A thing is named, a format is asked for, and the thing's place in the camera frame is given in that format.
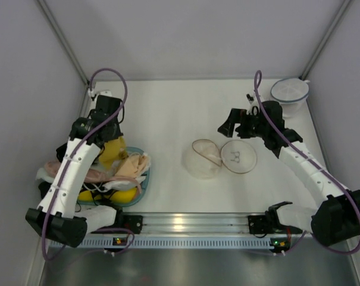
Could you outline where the white lace garment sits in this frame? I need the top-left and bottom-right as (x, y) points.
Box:
(35, 167), (58, 184)

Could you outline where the beige mesh laundry bag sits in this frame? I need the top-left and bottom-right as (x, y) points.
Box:
(183, 139), (257, 179)

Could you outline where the perforated cable duct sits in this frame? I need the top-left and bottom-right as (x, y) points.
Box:
(79, 237), (274, 250)

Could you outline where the white blue-rimmed laundry bag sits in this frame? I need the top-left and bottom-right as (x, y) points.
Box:
(270, 77), (310, 117)

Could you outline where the aluminium mounting rail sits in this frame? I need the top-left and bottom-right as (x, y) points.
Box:
(78, 212), (359, 238)

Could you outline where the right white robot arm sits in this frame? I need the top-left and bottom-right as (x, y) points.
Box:
(218, 101), (360, 247)

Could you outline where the black garment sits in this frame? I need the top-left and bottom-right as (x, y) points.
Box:
(56, 143), (67, 163)

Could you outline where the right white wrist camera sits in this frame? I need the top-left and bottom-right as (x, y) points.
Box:
(246, 94), (260, 116)

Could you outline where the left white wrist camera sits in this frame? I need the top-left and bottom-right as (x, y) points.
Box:
(87, 89), (112, 101)

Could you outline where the teal plastic basket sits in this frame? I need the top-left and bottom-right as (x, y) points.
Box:
(78, 145), (153, 208)

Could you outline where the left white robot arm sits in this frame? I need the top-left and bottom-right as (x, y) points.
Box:
(26, 95), (124, 247)

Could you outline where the pink bra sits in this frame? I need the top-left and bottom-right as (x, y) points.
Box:
(43, 161), (110, 183)

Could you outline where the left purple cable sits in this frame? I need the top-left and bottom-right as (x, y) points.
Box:
(42, 68), (136, 260)

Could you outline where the beige bra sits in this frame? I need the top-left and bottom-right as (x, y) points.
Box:
(115, 153), (151, 179)

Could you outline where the yellow padded bra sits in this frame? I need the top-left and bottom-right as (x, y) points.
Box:
(78, 187), (139, 204)

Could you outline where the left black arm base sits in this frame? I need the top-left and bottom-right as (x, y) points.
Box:
(114, 213), (143, 234)

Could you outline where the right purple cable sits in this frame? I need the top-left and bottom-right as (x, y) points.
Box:
(253, 70), (360, 256)

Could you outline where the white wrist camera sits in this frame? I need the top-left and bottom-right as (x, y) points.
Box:
(246, 94), (260, 116)
(87, 89), (112, 101)

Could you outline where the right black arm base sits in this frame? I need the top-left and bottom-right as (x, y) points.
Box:
(248, 213), (287, 235)

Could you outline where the purple cable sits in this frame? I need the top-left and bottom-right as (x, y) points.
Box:
(42, 68), (136, 260)
(253, 70), (360, 256)

